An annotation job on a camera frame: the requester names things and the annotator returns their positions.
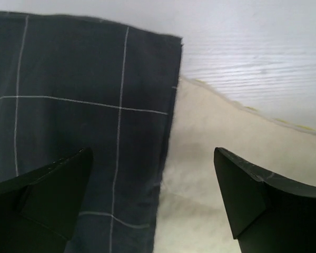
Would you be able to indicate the dark plaid pillowcase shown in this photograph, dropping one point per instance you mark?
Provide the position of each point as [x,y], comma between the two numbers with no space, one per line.
[71,82]

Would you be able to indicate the cream pillow with yellow edge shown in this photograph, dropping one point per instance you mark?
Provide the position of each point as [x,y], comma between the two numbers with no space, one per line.
[191,215]

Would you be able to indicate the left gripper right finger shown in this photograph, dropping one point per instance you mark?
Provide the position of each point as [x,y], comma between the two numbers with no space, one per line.
[267,212]

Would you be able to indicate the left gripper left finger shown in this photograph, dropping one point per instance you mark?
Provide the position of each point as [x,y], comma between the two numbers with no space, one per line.
[39,209]

